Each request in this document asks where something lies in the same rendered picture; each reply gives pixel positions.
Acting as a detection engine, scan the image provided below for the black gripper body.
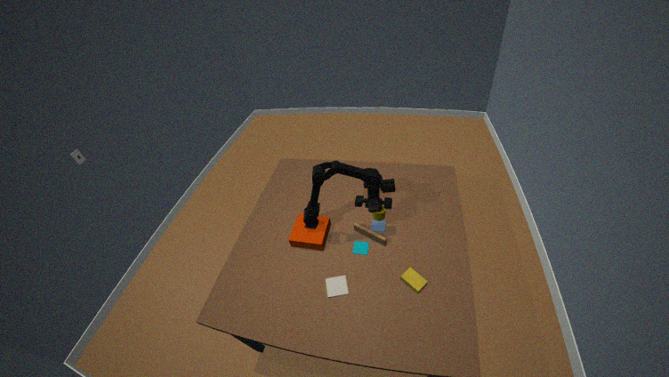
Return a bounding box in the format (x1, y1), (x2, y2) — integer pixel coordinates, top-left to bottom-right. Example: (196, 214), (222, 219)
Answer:
(355, 193), (392, 209)

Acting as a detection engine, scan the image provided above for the grey square pad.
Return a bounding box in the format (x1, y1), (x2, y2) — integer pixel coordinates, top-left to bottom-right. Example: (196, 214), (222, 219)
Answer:
(326, 276), (349, 298)

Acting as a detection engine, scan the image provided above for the yellow cup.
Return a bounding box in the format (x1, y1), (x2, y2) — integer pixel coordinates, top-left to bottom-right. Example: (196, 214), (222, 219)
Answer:
(373, 205), (386, 221)

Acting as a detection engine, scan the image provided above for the yellow rectangular block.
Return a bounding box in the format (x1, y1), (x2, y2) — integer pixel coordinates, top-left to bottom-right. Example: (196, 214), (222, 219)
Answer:
(400, 268), (428, 293)

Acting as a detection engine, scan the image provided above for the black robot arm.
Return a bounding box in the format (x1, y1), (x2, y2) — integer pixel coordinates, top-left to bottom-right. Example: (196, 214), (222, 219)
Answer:
(303, 160), (396, 229)

